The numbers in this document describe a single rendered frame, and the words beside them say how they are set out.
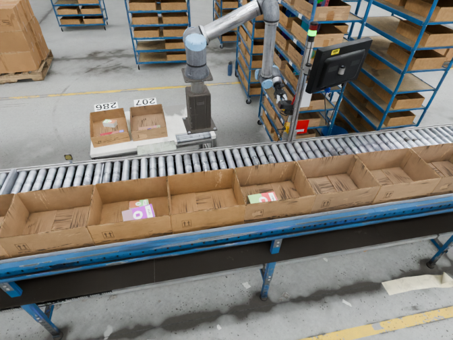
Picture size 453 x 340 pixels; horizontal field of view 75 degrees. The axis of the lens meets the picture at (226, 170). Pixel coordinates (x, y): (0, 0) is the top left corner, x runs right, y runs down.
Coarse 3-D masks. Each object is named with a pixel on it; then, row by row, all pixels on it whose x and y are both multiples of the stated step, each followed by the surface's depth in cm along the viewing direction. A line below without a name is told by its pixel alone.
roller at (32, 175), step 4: (32, 172) 209; (36, 172) 212; (28, 176) 206; (32, 176) 207; (28, 180) 203; (32, 180) 205; (24, 184) 201; (28, 184) 201; (32, 184) 204; (24, 188) 197; (28, 188) 199
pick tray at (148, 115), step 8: (160, 104) 264; (136, 112) 263; (144, 112) 266; (152, 112) 268; (160, 112) 270; (136, 120) 260; (144, 120) 260; (152, 120) 261; (160, 120) 261; (136, 128) 251; (160, 128) 237; (136, 136) 236; (144, 136) 238; (152, 136) 240; (160, 136) 242
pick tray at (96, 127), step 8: (96, 112) 253; (104, 112) 255; (112, 112) 257; (120, 112) 260; (96, 120) 257; (120, 120) 260; (96, 128) 250; (104, 128) 250; (112, 128) 250; (120, 128) 250; (96, 136) 226; (104, 136) 228; (112, 136) 230; (120, 136) 233; (128, 136) 235; (96, 144) 230; (104, 144) 233; (112, 144) 235
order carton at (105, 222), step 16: (160, 176) 166; (96, 192) 162; (112, 192) 167; (128, 192) 169; (144, 192) 172; (160, 192) 174; (96, 208) 158; (112, 208) 168; (128, 208) 169; (160, 208) 169; (96, 224) 155; (112, 224) 142; (128, 224) 144; (144, 224) 146; (160, 224) 149; (96, 240) 148; (112, 240) 150; (128, 240) 153
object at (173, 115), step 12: (168, 108) 278; (180, 108) 279; (168, 120) 263; (180, 120) 263; (168, 132) 249; (180, 132) 250; (120, 144) 235; (132, 144) 236; (144, 144) 236; (96, 156) 227
